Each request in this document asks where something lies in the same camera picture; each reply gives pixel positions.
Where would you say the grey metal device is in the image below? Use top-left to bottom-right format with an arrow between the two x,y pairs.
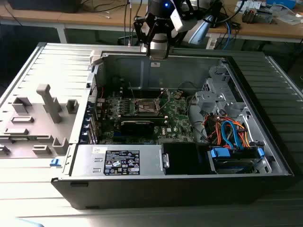
257,8 -> 276,24

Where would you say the hard disk in blue carrier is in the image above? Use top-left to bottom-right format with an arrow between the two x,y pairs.
208,146 -> 266,175

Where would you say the CPU cooler heatsink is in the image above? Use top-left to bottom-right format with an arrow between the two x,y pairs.
241,7 -> 258,24

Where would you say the green motherboard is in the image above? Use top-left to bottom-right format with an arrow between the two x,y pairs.
96,88 -> 197,145

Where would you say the white paper box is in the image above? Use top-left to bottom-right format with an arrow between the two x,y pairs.
236,1 -> 261,12

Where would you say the clear plastic bag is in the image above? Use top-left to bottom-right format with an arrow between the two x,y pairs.
276,9 -> 303,26

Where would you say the grey metal drive cage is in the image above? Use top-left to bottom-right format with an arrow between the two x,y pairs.
195,65 -> 248,119

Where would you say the thin dark fan wire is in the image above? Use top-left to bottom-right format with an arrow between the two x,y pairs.
177,81 -> 197,93

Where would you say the blue hanging cable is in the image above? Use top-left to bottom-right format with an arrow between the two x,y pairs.
223,21 -> 232,50

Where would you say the pale blue object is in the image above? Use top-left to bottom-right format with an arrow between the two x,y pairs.
14,217 -> 47,227

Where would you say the blue box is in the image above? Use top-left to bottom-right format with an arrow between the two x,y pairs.
266,0 -> 296,8

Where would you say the CPU socket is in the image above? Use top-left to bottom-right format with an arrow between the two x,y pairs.
133,96 -> 163,116

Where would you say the black PC case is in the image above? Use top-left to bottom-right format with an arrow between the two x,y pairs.
51,42 -> 295,210

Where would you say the beige plastic latch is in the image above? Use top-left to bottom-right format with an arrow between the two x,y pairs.
89,50 -> 105,66

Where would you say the grey parts rack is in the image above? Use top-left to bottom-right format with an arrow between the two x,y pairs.
0,84 -> 79,159

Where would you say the black box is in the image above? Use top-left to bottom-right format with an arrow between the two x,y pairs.
8,0 -> 81,14

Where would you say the grey power supply unit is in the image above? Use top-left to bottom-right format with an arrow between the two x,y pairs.
71,144 -> 166,177

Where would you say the wooden desk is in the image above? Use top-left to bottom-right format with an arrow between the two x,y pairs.
0,0 -> 303,44

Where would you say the blue flat wire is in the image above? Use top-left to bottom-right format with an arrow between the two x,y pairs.
221,120 -> 244,151

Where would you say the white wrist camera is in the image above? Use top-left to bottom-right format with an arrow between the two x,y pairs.
169,8 -> 185,32

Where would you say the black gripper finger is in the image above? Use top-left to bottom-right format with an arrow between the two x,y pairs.
165,28 -> 177,58
133,16 -> 156,57

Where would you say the silver CPU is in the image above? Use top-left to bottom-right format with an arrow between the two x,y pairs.
150,49 -> 167,60

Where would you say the grey hanging cable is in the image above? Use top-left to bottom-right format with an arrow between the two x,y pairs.
122,0 -> 133,47

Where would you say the black graphics card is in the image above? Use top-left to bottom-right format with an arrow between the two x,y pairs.
115,119 -> 154,137

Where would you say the red black wire bundle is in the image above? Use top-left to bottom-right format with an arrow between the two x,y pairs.
203,113 -> 223,145

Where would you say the black stand post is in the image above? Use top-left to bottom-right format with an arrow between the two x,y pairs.
208,0 -> 225,28

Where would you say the metal socket cover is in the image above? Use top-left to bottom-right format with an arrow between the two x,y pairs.
155,89 -> 171,112

